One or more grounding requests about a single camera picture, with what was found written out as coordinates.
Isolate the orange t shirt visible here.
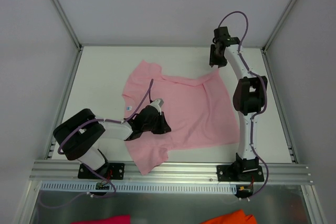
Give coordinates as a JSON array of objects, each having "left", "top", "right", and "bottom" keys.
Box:
[{"left": 203, "top": 210, "right": 257, "bottom": 224}]

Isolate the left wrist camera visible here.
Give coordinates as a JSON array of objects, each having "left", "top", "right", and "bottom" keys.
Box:
[{"left": 150, "top": 99, "right": 164, "bottom": 114}]

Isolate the right aluminium frame post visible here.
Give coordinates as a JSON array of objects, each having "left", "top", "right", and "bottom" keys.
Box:
[{"left": 261, "top": 0, "right": 316, "bottom": 51}]

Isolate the pink t shirt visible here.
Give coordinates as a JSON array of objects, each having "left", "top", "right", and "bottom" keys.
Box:
[{"left": 122, "top": 61, "right": 239, "bottom": 175}]

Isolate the aluminium frame post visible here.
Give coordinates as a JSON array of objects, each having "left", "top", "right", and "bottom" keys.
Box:
[
  {"left": 36, "top": 0, "right": 84, "bottom": 51},
  {"left": 261, "top": 0, "right": 316, "bottom": 51}
]

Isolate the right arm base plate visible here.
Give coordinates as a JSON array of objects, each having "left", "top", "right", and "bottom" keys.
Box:
[{"left": 216, "top": 158, "right": 265, "bottom": 182}]

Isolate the left aluminium frame post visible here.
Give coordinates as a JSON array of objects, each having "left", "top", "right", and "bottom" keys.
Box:
[{"left": 36, "top": 0, "right": 84, "bottom": 51}]

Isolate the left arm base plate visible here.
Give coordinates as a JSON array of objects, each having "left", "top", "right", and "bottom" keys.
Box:
[{"left": 77, "top": 162, "right": 125, "bottom": 180}]

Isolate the red t shirt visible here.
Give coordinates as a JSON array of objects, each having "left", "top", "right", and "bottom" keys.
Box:
[{"left": 71, "top": 215, "right": 131, "bottom": 224}]

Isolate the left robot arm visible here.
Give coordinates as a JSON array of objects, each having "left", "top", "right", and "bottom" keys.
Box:
[{"left": 52, "top": 103, "right": 171, "bottom": 178}]

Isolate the slotted cable duct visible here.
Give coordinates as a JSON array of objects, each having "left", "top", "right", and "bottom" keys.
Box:
[{"left": 40, "top": 181, "right": 237, "bottom": 195}]

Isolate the aluminium mounting rail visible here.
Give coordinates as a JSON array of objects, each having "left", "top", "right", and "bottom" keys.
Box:
[{"left": 29, "top": 159, "right": 314, "bottom": 185}]

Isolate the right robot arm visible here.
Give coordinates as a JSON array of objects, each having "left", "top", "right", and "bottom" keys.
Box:
[{"left": 209, "top": 27, "right": 268, "bottom": 182}]

